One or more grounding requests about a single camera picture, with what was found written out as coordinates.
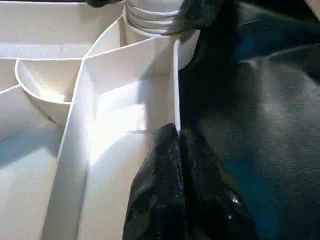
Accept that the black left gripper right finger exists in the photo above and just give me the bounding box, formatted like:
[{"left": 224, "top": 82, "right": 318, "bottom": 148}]
[{"left": 179, "top": 129, "right": 258, "bottom": 240}]

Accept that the black work mat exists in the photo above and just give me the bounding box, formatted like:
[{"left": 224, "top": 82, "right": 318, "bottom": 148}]
[{"left": 178, "top": 0, "right": 320, "bottom": 240}]

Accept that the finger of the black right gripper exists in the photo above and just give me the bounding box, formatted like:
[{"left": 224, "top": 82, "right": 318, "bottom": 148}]
[
  {"left": 85, "top": 0, "right": 126, "bottom": 9},
  {"left": 175, "top": 0, "right": 221, "bottom": 31}
]

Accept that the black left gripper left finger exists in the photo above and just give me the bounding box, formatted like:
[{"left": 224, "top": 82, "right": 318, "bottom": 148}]
[{"left": 122, "top": 122, "right": 187, "bottom": 240}]

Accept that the white plastic table top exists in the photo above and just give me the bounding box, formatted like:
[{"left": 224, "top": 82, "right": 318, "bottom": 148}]
[{"left": 0, "top": 0, "right": 201, "bottom": 240}]

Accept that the white plastic table leg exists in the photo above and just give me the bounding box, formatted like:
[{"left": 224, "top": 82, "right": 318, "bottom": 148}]
[{"left": 123, "top": 0, "right": 198, "bottom": 36}]

